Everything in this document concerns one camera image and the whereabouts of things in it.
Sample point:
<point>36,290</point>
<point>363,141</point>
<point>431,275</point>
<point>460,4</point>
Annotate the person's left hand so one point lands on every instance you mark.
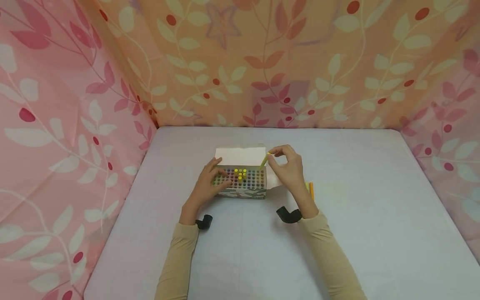
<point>204,189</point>

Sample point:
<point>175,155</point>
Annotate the person's right hand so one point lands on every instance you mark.
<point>290,173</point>

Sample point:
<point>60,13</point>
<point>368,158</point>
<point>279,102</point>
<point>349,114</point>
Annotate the person's right fingers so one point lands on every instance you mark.
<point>290,158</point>

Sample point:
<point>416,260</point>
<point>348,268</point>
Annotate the person's left index finger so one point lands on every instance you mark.
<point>222,175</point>

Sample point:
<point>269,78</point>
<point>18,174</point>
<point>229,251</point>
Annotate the person's right thumb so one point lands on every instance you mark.
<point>273,166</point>

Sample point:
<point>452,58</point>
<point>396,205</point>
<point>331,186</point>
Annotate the person's left thumb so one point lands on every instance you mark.
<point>214,163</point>

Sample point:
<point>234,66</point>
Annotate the person's right index finger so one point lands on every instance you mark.
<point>276,149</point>

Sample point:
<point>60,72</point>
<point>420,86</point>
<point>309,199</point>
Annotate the person's left fingers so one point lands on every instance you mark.
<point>224,186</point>

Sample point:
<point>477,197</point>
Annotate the yellow marker pen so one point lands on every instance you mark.
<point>264,160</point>

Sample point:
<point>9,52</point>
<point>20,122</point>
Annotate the cardboard marker box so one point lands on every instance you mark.
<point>243,175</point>

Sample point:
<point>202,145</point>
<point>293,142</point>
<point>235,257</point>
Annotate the person's right forearm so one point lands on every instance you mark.
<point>330,254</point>

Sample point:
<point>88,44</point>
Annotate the person's left forearm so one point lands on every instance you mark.
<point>180,258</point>

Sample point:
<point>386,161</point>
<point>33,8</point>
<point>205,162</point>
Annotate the set of coloured markers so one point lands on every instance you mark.
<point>240,178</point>

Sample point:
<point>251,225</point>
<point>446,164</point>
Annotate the black wrist band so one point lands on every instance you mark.
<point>204,221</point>
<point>288,214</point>

